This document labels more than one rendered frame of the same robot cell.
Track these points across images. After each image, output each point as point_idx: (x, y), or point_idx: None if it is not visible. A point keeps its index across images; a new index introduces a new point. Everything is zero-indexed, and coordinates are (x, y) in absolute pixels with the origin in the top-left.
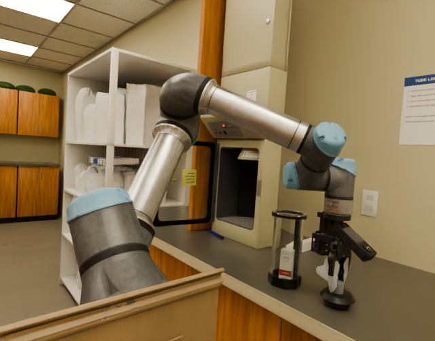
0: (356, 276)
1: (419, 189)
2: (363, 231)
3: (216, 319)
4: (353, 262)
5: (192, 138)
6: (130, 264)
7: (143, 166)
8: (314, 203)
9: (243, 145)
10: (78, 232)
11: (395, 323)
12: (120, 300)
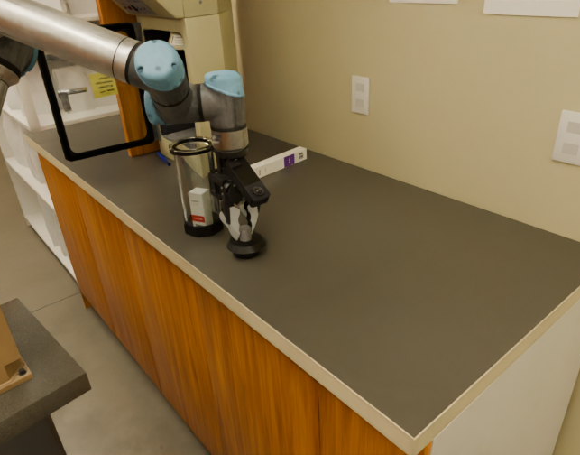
0: (308, 206)
1: (412, 73)
2: (356, 134)
3: (0, 311)
4: (326, 182)
5: (13, 66)
6: None
7: None
8: (302, 96)
9: (164, 26)
10: None
11: (299, 268)
12: None
